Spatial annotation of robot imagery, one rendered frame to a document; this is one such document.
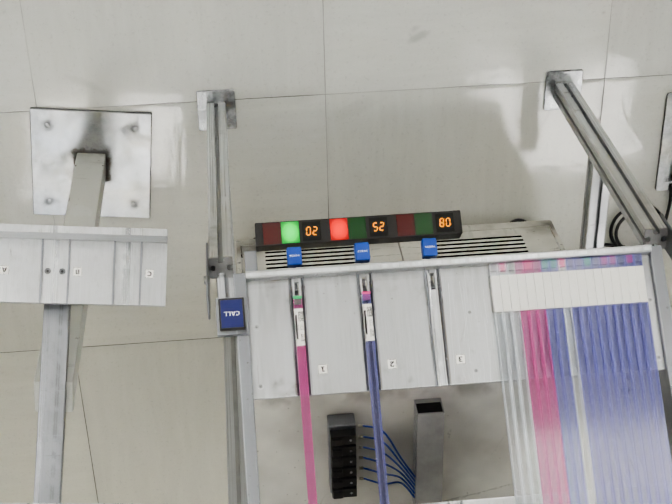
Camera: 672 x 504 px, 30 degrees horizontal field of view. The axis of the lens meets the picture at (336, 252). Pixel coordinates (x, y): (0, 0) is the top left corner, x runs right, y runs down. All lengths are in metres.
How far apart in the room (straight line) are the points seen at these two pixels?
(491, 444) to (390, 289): 0.50
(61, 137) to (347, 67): 0.62
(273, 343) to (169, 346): 0.99
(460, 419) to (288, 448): 0.32
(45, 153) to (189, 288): 0.46
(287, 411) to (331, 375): 0.32
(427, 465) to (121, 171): 0.92
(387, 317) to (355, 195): 0.80
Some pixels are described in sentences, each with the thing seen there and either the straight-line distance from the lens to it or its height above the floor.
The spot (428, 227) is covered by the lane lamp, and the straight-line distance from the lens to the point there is 2.07.
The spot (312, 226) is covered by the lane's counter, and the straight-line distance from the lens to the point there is 2.05.
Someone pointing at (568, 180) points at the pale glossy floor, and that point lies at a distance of 2.85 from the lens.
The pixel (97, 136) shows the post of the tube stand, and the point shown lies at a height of 0.01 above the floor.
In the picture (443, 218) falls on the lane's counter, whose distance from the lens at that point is 2.07.
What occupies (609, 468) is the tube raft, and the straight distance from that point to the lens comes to 2.03.
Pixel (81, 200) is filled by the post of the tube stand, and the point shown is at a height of 0.22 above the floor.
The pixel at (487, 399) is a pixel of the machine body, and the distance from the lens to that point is 2.34.
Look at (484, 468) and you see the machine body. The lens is 2.45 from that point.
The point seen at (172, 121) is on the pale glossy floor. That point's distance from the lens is 2.68.
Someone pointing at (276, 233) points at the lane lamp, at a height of 0.66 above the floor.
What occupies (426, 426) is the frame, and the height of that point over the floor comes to 0.66.
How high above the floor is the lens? 2.43
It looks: 59 degrees down
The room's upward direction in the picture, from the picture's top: 170 degrees clockwise
